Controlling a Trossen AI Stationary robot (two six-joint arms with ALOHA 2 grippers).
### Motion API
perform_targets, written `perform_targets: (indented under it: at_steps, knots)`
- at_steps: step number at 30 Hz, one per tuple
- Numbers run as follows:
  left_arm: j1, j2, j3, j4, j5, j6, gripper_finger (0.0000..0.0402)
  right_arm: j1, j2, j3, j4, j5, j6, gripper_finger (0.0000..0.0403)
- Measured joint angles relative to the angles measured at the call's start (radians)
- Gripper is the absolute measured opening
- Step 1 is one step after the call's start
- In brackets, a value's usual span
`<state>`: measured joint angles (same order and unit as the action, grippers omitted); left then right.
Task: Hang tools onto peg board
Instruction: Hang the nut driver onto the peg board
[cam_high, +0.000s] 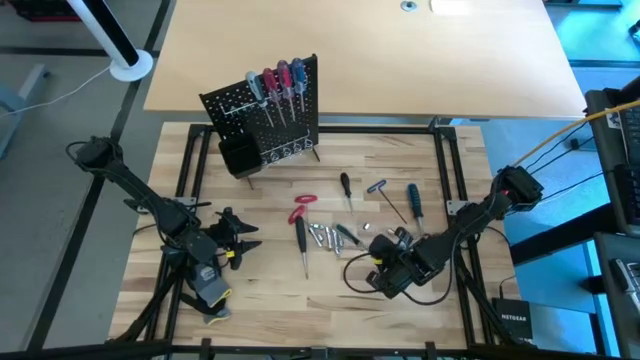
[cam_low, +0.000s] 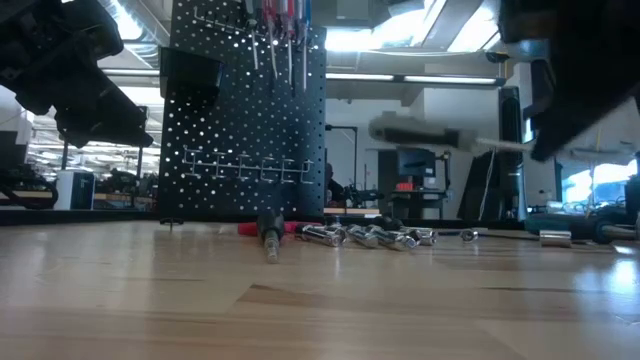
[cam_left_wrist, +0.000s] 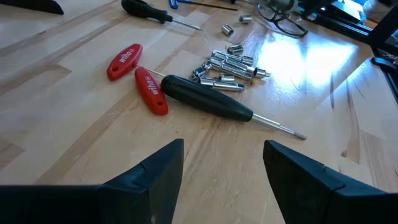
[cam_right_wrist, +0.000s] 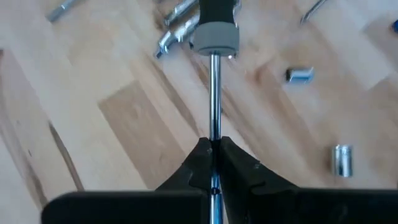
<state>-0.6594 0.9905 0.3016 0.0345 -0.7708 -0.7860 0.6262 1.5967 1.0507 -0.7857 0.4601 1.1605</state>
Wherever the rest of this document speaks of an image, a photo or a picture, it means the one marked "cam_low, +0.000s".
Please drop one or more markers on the white board panel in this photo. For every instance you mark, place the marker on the white board panel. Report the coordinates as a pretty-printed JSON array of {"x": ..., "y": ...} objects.
[{"x": 542, "y": 185}]

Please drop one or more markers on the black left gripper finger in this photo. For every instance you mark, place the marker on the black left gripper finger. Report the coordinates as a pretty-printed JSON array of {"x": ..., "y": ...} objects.
[{"x": 105, "y": 120}]

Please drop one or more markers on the black perforated pegboard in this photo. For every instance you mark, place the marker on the black perforated pegboard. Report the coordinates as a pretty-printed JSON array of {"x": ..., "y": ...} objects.
[{"x": 240, "y": 125}]

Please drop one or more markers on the black equipment stack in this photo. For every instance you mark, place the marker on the black equipment stack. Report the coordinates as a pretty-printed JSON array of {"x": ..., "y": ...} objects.
[{"x": 12, "y": 150}]

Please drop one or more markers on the tall black pillar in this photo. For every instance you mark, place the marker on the tall black pillar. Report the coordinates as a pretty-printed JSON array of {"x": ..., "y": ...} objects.
[{"x": 510, "y": 175}]

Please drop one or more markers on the thin black stand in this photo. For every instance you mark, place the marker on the thin black stand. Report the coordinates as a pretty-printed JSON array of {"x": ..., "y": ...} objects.
[{"x": 355, "y": 155}]

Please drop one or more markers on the orange red box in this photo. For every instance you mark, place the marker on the orange red box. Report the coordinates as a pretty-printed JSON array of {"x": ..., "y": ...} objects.
[{"x": 405, "y": 186}]

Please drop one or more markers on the black ceiling camera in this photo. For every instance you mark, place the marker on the black ceiling camera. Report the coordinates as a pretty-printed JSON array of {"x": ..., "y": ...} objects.
[{"x": 495, "y": 56}]

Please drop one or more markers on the black leaning panel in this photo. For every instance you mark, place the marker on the black leaning panel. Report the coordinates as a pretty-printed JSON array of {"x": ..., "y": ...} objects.
[{"x": 475, "y": 190}]

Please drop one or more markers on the black office desk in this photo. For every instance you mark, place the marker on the black office desk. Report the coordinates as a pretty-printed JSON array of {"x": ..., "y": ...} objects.
[{"x": 420, "y": 197}]

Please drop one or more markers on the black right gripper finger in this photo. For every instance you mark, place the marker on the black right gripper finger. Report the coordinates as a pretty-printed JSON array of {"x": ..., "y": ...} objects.
[{"x": 565, "y": 125}]

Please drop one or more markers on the black computer monitor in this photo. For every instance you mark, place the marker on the black computer monitor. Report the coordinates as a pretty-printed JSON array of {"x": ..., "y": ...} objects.
[{"x": 415, "y": 162}]

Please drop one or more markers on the black pegboard bin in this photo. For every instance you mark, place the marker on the black pegboard bin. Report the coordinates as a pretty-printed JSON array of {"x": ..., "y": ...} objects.
[{"x": 190, "y": 70}]

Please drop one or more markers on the ribbed silver air duct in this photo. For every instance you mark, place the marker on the ribbed silver air duct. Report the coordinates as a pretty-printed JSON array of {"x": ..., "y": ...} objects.
[{"x": 150, "y": 45}]

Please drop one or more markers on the long chrome socket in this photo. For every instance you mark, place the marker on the long chrome socket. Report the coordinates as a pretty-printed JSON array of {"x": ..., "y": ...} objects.
[
  {"x": 362, "y": 236},
  {"x": 322, "y": 235},
  {"x": 395, "y": 240}
]

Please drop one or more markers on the light wood workbench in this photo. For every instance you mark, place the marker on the light wood workbench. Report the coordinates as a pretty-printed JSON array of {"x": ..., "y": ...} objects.
[{"x": 105, "y": 196}]

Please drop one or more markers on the person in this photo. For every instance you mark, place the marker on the person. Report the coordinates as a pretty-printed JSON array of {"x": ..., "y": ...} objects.
[{"x": 334, "y": 190}]

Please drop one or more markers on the ceiling light strip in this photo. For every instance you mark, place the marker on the ceiling light strip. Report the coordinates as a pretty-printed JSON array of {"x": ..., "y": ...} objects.
[
  {"x": 450, "y": 79},
  {"x": 130, "y": 72}
]

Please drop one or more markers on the black aluminium frame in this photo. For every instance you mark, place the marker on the black aluminium frame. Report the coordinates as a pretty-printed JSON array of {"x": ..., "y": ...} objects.
[{"x": 75, "y": 216}]

